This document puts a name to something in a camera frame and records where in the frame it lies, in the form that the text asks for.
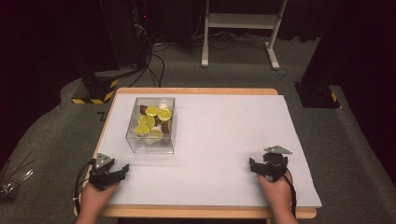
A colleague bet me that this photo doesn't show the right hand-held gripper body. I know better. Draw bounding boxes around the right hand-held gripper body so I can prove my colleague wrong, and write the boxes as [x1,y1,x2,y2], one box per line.
[262,145,293,183]

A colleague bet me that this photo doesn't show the cables under white stand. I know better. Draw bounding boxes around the cables under white stand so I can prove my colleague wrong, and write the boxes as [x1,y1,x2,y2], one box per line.
[190,29,269,50]

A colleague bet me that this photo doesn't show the left hand-held gripper cable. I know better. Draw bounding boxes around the left hand-held gripper cable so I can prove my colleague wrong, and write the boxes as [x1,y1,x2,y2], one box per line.
[73,159,96,217]

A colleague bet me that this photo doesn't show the right hand-held gripper cable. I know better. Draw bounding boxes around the right hand-held gripper cable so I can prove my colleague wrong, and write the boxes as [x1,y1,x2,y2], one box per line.
[281,169,298,218]

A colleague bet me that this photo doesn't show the black floor cables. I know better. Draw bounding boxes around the black floor cables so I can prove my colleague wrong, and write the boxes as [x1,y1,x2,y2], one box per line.
[128,43,171,89]

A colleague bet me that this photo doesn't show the black yellow striped stand base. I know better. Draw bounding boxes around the black yellow striped stand base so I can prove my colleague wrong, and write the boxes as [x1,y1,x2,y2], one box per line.
[72,69,120,105]

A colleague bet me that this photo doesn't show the black equipment column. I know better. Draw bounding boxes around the black equipment column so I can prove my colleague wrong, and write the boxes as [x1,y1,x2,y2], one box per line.
[99,0,151,68]

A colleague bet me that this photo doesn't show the person's right hand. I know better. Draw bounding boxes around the person's right hand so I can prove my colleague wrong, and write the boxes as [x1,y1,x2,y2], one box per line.
[256,174,293,213]

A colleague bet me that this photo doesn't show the white table sheet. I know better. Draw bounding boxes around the white table sheet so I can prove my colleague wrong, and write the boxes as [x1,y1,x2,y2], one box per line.
[98,92,323,209]

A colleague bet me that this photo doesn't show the person's left hand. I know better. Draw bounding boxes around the person's left hand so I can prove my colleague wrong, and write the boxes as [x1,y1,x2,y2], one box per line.
[78,182,120,216]

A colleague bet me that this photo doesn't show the clear plastic drawer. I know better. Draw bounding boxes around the clear plastic drawer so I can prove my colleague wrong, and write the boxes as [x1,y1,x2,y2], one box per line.
[128,99,175,152]

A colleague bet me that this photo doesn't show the white metal stand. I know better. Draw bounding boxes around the white metal stand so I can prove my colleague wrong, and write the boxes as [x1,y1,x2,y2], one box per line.
[201,0,289,71]

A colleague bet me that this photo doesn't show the clear plastic drawer case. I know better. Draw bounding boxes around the clear plastic drawer case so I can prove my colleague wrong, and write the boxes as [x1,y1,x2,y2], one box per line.
[125,96,177,155]

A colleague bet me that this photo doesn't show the black floor base plate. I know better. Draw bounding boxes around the black floor base plate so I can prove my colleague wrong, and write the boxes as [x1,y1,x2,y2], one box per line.
[293,81,341,109]

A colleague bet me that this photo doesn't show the hand-held gripper cable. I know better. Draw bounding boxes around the hand-held gripper cable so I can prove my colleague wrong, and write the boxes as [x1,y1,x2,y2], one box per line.
[73,159,96,217]
[281,169,298,218]

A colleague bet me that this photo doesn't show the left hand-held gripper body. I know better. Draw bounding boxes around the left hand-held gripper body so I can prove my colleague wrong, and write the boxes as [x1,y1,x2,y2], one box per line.
[88,152,118,191]

